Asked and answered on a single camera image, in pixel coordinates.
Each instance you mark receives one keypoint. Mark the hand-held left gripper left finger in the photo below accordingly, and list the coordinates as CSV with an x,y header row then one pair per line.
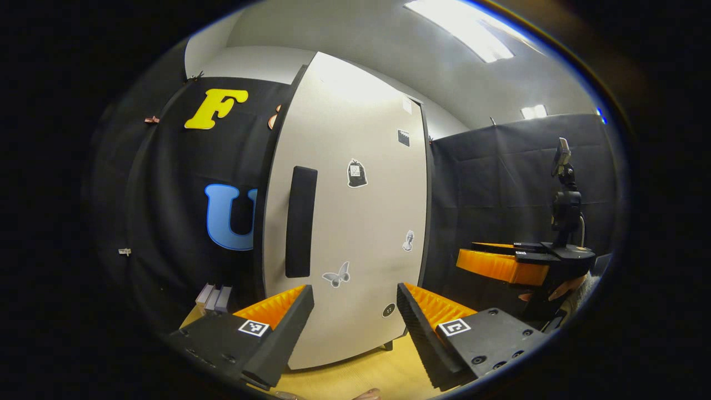
x,y
286,341

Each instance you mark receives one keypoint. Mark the white book dark top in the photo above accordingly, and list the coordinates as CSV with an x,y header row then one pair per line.
x,y
213,300

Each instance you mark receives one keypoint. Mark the beige cabinet door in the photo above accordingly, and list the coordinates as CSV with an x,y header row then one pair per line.
x,y
361,222

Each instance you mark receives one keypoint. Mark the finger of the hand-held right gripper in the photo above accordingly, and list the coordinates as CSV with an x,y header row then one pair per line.
x,y
527,248
494,269

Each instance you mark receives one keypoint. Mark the dark grey cabinet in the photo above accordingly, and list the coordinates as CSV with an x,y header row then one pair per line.
x,y
388,346

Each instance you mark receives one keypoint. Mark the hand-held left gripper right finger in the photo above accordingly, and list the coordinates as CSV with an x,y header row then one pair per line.
x,y
422,339

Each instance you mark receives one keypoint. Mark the black backdrop cloth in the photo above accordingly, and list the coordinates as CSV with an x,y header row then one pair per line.
x,y
500,194

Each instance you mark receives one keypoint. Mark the small ceiling light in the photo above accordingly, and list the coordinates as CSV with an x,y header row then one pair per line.
x,y
534,111

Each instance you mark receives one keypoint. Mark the grey white book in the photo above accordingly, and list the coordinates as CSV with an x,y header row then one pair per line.
x,y
204,297

